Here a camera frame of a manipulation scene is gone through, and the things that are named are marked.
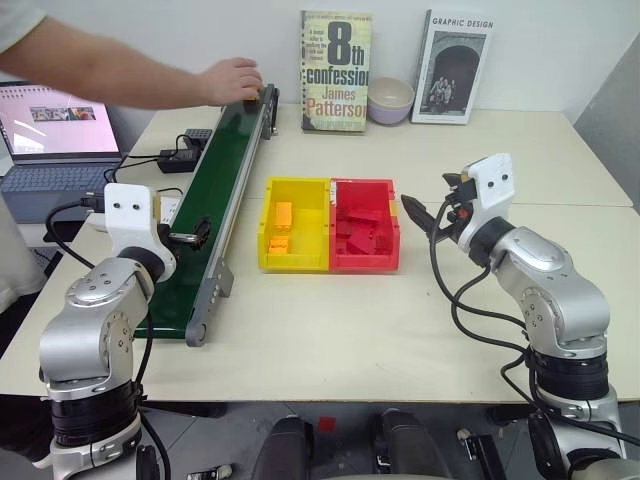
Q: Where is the person's white shirt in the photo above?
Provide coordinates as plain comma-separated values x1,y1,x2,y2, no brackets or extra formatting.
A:
0,0,49,314

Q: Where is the red toy brick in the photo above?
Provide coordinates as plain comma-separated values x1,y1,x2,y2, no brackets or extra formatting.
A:
335,219,374,242
346,233,380,257

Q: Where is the black power cable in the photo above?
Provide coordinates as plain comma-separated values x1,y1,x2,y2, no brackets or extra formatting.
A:
102,134,189,185

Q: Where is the green conveyor belt grey frame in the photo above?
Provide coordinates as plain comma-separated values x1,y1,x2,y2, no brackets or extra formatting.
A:
133,83,281,349

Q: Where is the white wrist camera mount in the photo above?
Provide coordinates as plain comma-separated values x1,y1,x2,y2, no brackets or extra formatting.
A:
461,153,517,237
102,182,177,263

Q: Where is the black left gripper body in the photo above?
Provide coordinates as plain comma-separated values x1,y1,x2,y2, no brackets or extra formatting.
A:
156,222,198,247

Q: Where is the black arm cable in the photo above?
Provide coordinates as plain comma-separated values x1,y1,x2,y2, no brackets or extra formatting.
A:
427,197,544,419
44,196,174,480

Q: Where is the grey open laptop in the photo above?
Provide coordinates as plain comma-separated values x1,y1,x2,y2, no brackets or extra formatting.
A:
0,81,125,209

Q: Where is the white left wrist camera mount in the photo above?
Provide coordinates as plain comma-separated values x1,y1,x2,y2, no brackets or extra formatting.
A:
102,182,177,263

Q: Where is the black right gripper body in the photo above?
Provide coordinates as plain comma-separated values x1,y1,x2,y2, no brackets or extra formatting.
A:
442,178,479,243

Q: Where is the black power adapter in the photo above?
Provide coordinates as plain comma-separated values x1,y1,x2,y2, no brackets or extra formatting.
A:
157,147,202,175

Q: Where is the red plastic bin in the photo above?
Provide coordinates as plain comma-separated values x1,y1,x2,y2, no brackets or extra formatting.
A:
327,176,403,274

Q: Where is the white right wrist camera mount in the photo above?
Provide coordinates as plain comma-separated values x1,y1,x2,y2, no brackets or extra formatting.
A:
461,153,517,237

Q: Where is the person's bare hand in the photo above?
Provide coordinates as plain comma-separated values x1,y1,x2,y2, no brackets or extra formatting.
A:
198,56,264,107

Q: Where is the graphic design book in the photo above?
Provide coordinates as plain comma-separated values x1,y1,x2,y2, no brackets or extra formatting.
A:
409,8,495,126

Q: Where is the dark rounded shape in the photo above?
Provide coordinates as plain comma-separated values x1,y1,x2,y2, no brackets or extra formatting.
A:
373,408,452,480
248,414,317,480

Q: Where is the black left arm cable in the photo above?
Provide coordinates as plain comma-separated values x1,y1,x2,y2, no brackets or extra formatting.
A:
44,196,174,480

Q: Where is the yellow plastic bin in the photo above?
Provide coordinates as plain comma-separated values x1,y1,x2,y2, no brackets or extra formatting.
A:
256,175,335,274

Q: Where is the lilac and cream bowl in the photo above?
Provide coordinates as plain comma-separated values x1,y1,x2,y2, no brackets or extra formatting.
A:
366,75,416,127

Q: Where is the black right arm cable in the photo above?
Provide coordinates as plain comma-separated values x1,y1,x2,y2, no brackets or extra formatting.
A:
427,197,544,419

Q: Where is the white label card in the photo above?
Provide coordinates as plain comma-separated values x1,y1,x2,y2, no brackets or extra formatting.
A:
153,191,184,227

